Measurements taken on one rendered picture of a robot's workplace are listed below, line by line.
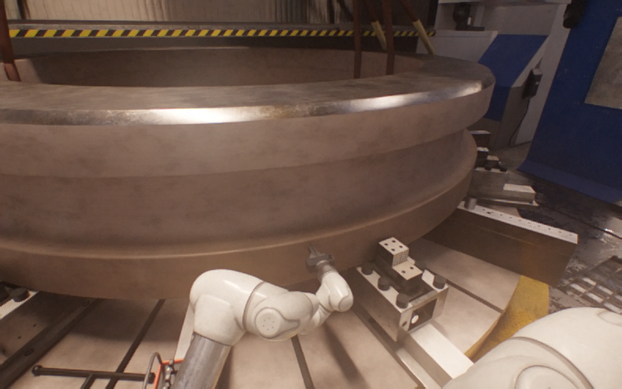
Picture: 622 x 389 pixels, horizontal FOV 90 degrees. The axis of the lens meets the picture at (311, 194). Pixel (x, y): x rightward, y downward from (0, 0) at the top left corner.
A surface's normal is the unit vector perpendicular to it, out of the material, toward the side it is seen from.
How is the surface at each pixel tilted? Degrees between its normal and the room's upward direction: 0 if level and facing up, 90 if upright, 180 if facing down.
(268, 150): 90
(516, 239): 90
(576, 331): 13
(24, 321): 90
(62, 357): 0
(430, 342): 0
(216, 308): 41
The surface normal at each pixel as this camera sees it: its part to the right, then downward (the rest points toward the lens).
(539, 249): -0.61, 0.37
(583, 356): -0.07, -0.74
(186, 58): 0.54, 0.40
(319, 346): 0.01, -0.88
